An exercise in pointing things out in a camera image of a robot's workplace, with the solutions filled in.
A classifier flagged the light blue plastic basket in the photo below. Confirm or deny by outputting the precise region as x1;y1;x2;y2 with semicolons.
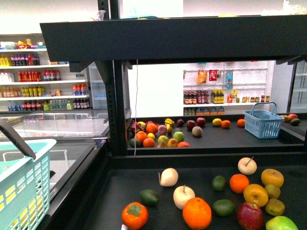
0;139;56;230

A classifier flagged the grey basket handle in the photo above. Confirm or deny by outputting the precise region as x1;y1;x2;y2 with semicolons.
0;119;36;160

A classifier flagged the yellow lemon back shelf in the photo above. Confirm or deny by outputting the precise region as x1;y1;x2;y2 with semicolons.
212;118;222;127

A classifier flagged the black display shelf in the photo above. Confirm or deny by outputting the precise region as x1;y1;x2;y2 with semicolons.
39;0;307;230

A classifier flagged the drinks shelf unit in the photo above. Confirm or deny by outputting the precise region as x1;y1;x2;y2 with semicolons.
0;33;91;113

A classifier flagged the dark sauce bottles row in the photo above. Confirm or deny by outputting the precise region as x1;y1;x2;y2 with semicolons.
183;90;210;104

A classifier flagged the orange snack bag hanging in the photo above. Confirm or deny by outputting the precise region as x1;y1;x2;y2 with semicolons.
197;69;207;84

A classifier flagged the white pear left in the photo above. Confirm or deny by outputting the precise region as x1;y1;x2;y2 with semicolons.
158;168;178;187

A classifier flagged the white pear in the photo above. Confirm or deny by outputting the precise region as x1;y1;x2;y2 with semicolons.
158;168;178;187
237;157;257;175

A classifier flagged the yellow label bottles pack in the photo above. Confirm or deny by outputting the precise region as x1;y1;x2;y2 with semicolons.
211;90;224;104

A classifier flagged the red snack bag hanging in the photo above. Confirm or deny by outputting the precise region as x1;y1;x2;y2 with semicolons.
209;69;217;81

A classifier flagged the glass top freezer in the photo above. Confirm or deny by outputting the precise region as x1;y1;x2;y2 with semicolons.
0;111;109;199

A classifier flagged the dark green avocado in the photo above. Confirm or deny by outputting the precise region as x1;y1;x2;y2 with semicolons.
140;189;160;207

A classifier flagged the white apple with stem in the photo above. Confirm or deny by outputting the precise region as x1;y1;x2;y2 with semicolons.
173;185;196;210

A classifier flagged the green lime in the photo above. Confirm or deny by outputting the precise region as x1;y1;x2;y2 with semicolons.
212;175;226;192

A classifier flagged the orange persimmon with green leaf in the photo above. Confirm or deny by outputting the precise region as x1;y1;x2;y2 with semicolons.
121;202;149;230

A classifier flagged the white pear back right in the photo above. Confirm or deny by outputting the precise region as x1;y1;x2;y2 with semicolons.
237;157;257;175

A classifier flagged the large orange tangerine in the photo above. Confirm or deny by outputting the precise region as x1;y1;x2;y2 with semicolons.
182;197;212;230

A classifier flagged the small orange back right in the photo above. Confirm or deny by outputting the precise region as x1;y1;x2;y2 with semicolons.
229;174;250;194

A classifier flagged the green avocado right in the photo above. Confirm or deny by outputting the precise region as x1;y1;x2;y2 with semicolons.
213;199;236;217

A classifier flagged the yellow pear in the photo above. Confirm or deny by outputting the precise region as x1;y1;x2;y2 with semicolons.
261;169;284;188

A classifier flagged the red apple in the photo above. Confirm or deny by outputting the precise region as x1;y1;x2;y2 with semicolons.
236;202;264;230

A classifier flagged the green apple front right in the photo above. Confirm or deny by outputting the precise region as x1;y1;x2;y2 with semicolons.
265;216;298;230

